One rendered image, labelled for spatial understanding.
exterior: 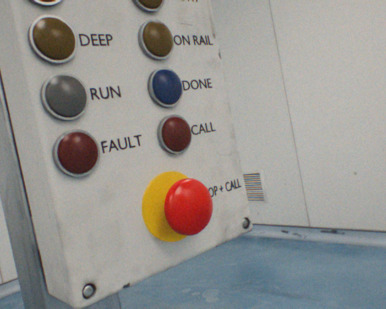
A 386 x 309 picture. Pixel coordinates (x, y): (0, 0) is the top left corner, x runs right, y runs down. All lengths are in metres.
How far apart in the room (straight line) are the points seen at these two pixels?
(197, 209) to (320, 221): 3.20
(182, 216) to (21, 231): 0.13
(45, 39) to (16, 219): 0.15
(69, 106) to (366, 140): 2.93
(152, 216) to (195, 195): 0.03
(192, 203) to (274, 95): 3.22
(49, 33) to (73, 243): 0.13
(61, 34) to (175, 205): 0.13
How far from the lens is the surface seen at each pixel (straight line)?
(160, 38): 0.31
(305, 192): 3.47
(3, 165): 0.34
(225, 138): 0.35
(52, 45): 0.27
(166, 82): 0.30
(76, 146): 0.26
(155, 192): 0.29
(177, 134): 0.30
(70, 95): 0.26
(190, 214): 0.28
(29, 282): 0.35
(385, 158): 3.10
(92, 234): 0.27
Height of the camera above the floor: 1.05
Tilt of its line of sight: 3 degrees down
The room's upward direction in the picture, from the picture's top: 11 degrees counter-clockwise
